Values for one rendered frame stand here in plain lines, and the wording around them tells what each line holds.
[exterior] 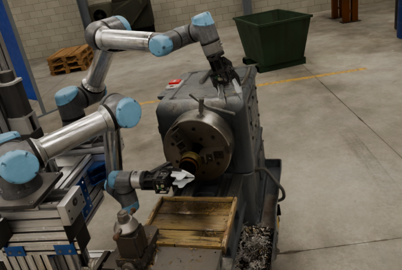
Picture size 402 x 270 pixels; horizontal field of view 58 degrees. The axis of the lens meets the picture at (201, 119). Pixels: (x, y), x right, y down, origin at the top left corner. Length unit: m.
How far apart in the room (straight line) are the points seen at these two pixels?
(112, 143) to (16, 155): 0.44
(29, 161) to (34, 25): 11.39
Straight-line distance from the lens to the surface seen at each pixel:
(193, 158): 1.52
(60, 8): 12.27
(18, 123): 1.72
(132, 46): 1.42
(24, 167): 1.34
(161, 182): 1.45
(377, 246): 2.75
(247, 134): 1.75
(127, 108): 1.41
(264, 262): 1.78
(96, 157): 1.91
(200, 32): 1.37
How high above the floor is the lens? 1.84
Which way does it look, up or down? 22 degrees down
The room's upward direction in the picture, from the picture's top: 10 degrees counter-clockwise
